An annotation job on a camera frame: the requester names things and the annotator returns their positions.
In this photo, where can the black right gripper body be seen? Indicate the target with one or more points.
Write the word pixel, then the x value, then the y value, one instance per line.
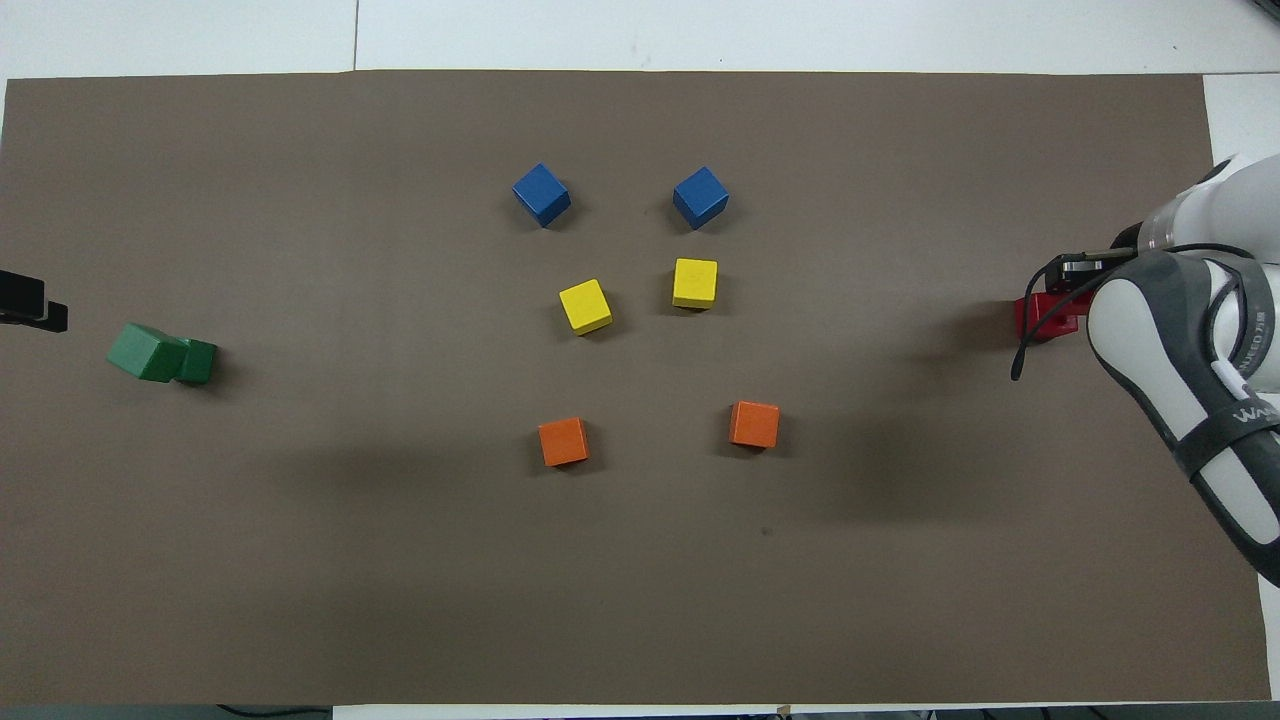
pixel 1082 272

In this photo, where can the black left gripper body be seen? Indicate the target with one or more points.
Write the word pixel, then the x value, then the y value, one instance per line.
pixel 20 296

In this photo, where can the orange wooden block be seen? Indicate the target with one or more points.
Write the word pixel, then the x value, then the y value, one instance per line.
pixel 755 424
pixel 563 441

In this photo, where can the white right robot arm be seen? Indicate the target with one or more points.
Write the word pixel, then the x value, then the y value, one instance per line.
pixel 1130 330

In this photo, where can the yellow wooden block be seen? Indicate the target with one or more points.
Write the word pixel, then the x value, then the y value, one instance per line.
pixel 695 283
pixel 585 306

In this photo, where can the brown table mat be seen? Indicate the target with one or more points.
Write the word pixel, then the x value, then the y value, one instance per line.
pixel 650 560

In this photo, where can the green wooden block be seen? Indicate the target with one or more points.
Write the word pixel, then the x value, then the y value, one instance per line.
pixel 148 350
pixel 200 364

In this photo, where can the blue wooden block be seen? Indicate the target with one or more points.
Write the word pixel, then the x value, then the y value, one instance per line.
pixel 541 194
pixel 700 197

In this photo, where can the red wooden block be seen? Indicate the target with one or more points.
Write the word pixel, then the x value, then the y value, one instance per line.
pixel 1065 312
pixel 1024 312

